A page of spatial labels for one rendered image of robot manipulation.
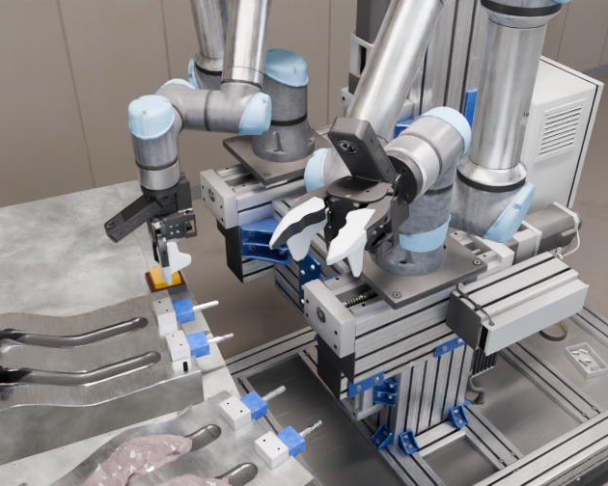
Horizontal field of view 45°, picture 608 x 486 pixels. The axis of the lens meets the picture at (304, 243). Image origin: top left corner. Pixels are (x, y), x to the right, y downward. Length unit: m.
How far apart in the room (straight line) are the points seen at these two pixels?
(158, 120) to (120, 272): 0.64
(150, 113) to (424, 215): 0.51
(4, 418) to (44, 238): 0.71
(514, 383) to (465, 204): 1.21
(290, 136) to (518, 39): 0.72
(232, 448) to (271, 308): 1.60
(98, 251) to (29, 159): 1.35
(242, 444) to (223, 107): 0.60
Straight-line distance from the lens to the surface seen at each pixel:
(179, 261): 1.43
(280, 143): 1.73
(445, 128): 0.97
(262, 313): 2.87
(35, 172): 3.25
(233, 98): 1.34
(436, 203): 1.00
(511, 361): 2.47
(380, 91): 1.08
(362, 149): 0.81
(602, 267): 3.34
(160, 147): 1.29
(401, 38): 1.11
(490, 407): 2.33
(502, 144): 1.22
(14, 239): 2.03
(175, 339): 1.46
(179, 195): 1.37
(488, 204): 1.26
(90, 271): 1.86
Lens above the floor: 1.91
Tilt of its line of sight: 36 degrees down
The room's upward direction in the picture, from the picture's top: straight up
